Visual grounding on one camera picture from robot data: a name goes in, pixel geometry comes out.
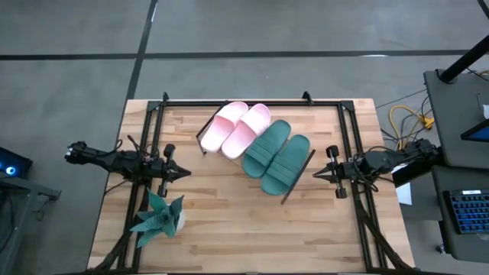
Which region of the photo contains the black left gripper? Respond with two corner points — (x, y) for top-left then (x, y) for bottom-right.
(151, 158), (192, 198)

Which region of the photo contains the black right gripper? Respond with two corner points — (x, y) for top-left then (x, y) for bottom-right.
(312, 157), (355, 199)

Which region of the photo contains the wooden shelf black metal frame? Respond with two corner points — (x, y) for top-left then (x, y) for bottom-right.
(195, 99), (317, 205)

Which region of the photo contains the green rubber slide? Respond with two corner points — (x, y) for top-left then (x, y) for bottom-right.
(260, 134), (311, 196)
(241, 119), (292, 180)

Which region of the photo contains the pink rubber slide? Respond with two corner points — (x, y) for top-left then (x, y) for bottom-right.
(199, 101), (249, 154)
(220, 102), (271, 160)

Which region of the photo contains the green artificial plant white pot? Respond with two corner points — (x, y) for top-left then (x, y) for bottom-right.
(128, 187), (187, 248)

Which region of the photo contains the white paper sheet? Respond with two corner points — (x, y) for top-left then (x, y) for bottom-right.
(395, 182), (413, 206)

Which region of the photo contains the black flat box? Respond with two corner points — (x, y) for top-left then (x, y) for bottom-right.
(391, 160), (440, 188)

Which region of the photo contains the backlit black keyboard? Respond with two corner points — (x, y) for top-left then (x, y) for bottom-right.
(442, 189), (489, 235)

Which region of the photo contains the grey metal stand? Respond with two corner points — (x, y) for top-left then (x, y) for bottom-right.
(0, 171), (62, 275)

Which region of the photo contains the grey desk with keyboard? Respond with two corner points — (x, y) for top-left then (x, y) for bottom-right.
(431, 164), (489, 264)

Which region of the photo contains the tablet with blue screen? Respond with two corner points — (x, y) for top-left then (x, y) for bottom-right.
(460, 118), (489, 143)

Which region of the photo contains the black device blue light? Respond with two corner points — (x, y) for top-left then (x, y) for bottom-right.
(0, 147), (34, 180)

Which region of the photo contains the black round pole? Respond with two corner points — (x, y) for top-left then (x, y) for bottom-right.
(438, 34), (489, 84)

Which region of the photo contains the black metal table frame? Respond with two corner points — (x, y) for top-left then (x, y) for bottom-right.
(86, 91), (416, 274)

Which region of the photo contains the yellow cable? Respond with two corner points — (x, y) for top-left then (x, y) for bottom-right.
(388, 105), (436, 150)

